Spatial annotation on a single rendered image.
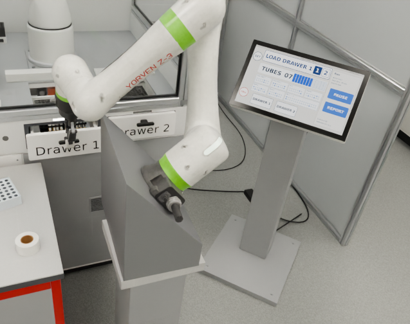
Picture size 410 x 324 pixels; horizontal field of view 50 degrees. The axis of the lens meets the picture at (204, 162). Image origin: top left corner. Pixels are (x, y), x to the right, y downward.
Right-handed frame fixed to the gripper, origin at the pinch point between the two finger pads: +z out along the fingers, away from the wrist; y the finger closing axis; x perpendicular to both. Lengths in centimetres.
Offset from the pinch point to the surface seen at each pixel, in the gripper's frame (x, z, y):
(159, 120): 38.4, 6.4, -10.3
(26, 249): -19.3, -0.5, 39.3
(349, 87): 111, -25, 6
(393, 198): 223, 93, 13
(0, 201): -25.4, 7.6, 16.6
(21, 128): -15.6, 5.5, -12.5
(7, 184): -22.9, 11.7, 7.5
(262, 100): 81, -7, -5
